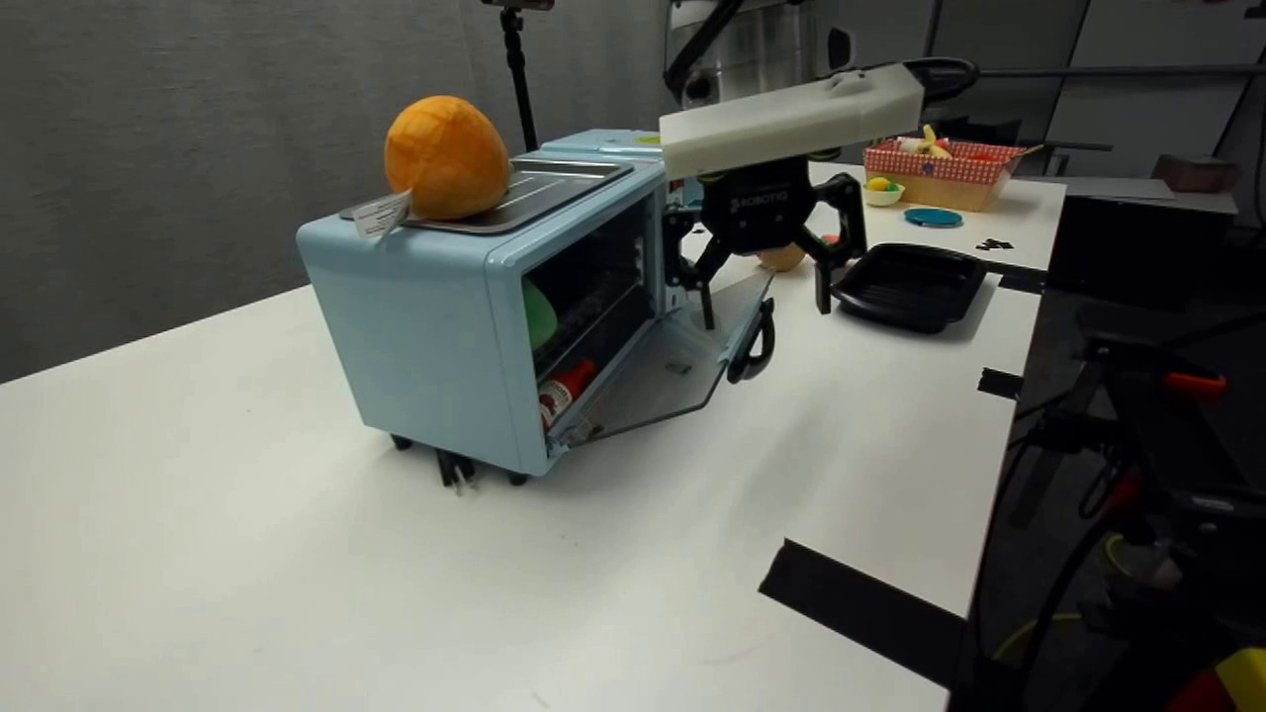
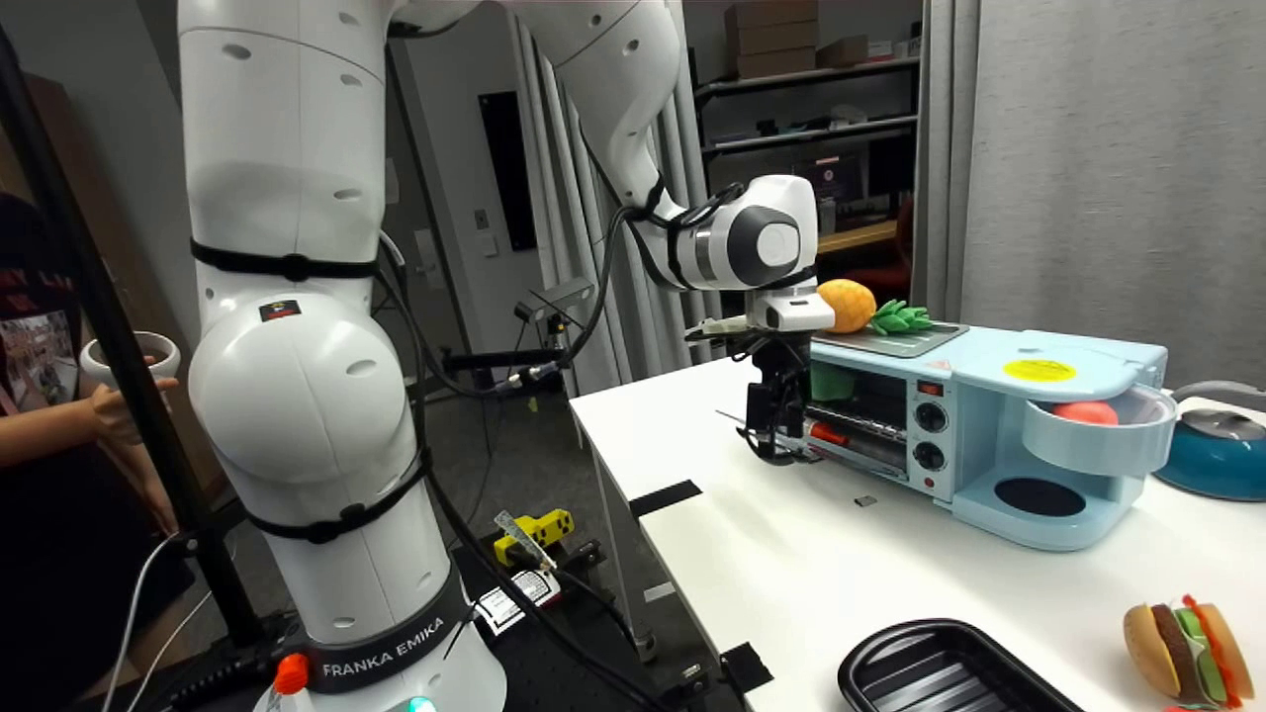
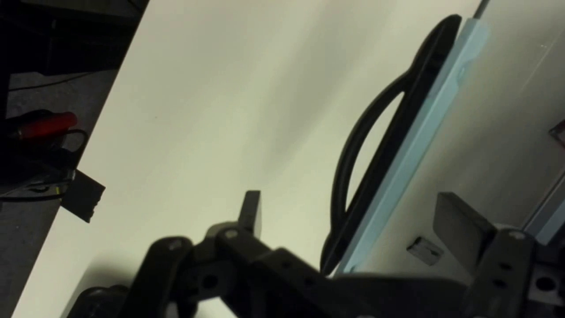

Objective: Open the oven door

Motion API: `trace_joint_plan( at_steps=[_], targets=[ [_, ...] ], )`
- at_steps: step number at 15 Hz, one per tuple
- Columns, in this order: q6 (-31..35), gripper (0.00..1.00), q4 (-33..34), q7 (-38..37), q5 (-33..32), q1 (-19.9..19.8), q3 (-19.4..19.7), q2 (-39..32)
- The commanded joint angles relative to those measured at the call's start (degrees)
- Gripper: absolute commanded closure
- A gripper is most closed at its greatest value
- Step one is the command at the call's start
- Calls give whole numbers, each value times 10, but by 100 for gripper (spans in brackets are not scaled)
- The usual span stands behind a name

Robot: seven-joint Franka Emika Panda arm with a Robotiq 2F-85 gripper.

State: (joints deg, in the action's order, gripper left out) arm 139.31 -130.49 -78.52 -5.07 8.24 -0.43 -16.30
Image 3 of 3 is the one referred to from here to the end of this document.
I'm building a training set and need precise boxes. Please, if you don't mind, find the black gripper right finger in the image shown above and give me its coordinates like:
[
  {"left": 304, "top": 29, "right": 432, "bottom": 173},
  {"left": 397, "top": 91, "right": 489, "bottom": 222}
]
[{"left": 434, "top": 187, "right": 565, "bottom": 318}]

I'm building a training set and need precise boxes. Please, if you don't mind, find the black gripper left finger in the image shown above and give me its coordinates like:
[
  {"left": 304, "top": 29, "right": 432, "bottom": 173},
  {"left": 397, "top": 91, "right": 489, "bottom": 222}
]
[{"left": 116, "top": 188, "right": 279, "bottom": 318}]

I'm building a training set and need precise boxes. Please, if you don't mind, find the red handled clamp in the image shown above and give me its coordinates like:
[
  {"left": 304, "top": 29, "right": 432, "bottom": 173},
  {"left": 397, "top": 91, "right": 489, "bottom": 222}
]
[{"left": 14, "top": 111, "right": 79, "bottom": 141}]

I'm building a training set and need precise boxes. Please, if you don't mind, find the black tape strip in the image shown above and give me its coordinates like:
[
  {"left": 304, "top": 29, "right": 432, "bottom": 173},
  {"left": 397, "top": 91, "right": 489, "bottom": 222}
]
[{"left": 60, "top": 167, "right": 108, "bottom": 224}]

